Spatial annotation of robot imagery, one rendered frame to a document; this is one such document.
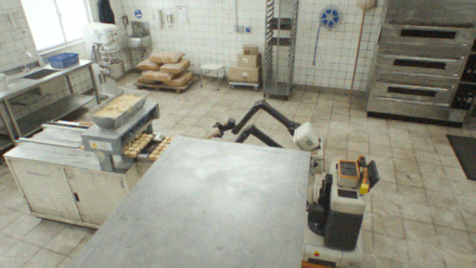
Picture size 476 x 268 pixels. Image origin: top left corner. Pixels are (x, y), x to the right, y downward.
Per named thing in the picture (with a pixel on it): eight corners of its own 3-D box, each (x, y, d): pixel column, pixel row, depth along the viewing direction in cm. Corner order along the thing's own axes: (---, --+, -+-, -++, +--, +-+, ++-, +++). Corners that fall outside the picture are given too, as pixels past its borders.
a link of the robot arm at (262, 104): (257, 101, 254) (262, 94, 260) (249, 110, 264) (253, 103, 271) (300, 133, 259) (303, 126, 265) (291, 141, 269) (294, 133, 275)
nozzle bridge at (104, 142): (90, 169, 264) (79, 134, 247) (134, 129, 325) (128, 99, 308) (124, 174, 257) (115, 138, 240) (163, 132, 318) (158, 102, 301)
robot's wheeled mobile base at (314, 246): (354, 225, 312) (358, 206, 300) (361, 279, 258) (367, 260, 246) (287, 214, 326) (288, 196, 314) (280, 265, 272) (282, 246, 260)
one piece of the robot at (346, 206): (349, 217, 303) (365, 144, 262) (353, 263, 257) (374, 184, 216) (314, 211, 310) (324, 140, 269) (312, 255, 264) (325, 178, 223)
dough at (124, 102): (88, 122, 251) (86, 115, 248) (124, 97, 296) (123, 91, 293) (117, 126, 245) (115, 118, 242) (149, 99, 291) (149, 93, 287)
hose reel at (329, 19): (335, 65, 603) (343, 5, 549) (334, 68, 589) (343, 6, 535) (313, 63, 615) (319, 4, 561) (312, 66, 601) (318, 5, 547)
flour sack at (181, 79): (181, 88, 631) (181, 80, 624) (163, 85, 641) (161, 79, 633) (194, 76, 692) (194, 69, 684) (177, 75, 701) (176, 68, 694)
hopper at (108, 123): (88, 129, 254) (84, 115, 247) (125, 103, 301) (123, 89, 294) (119, 133, 247) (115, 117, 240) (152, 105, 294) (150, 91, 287)
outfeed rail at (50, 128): (43, 130, 326) (41, 124, 323) (44, 129, 329) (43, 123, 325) (224, 153, 282) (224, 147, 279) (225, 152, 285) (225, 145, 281)
